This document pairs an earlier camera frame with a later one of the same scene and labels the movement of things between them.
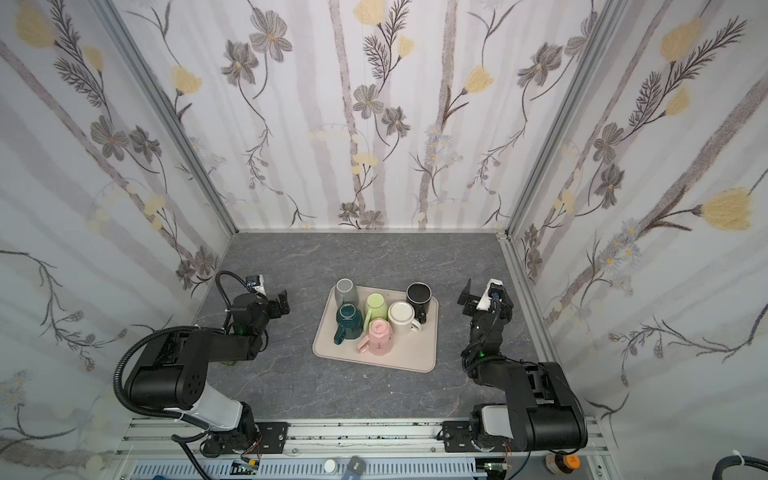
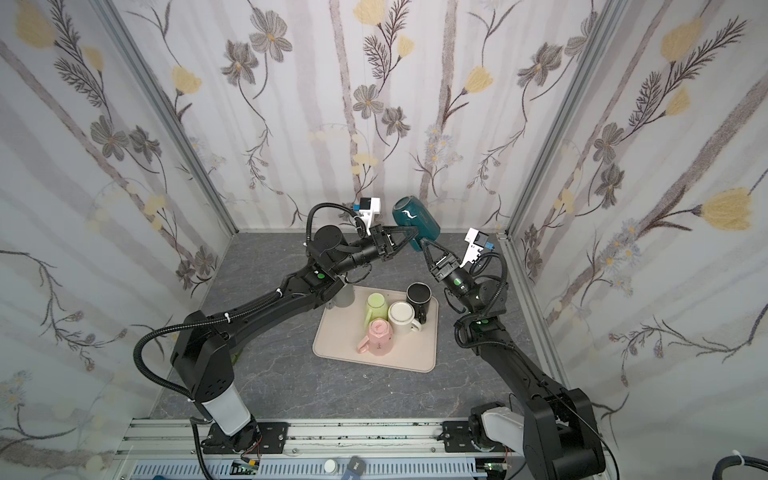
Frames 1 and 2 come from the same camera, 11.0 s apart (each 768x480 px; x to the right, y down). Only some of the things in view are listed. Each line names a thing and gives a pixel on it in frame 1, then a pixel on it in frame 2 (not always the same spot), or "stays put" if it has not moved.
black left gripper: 279,303 -> 381,243
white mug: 401,320 stays put
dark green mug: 350,320 -> 408,211
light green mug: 375,308 stays put
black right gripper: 475,302 -> 443,264
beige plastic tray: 415,351 stays put
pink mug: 379,340 stays put
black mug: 419,295 stays put
